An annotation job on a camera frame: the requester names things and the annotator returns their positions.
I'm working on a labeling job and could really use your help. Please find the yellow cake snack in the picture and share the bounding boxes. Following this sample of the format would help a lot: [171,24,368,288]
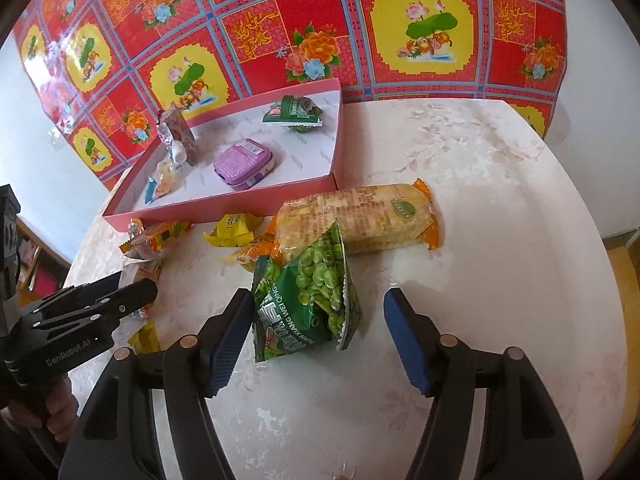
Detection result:
[128,321,160,356]

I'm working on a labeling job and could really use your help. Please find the pink shallow cardboard box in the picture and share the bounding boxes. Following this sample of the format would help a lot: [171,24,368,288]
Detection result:
[103,78,344,232]

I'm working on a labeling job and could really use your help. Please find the yellow-red striped candy bag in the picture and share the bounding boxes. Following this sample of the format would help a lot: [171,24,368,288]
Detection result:
[119,218,193,260]

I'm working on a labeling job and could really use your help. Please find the red floral patterned wall cloth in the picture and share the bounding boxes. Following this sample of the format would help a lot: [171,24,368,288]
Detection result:
[12,0,567,188]

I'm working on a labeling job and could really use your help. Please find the purple snack tin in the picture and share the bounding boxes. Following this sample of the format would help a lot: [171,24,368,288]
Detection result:
[214,139,276,192]

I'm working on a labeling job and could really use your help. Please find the small green pea packet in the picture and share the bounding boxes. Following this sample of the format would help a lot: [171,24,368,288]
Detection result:
[262,94,323,132]

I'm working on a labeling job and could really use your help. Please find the large green pea packet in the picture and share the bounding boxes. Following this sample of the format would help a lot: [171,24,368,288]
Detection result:
[252,222,362,362]

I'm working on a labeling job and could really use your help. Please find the peach jelly drink pouch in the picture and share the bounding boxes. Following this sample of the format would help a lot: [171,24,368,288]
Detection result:
[156,104,198,167]

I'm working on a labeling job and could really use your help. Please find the orange cracker sleeve pack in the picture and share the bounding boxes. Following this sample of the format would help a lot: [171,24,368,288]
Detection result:
[231,179,442,270]

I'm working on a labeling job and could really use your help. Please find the wooden shelf with items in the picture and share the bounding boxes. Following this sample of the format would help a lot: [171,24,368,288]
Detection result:
[16,218,70,307]

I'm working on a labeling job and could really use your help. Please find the left hand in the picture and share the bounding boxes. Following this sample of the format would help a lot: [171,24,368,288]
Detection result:
[1,375,79,443]

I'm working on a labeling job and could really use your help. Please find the blue-edged clear candy bag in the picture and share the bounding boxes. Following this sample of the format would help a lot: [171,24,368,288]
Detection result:
[144,159,186,205]

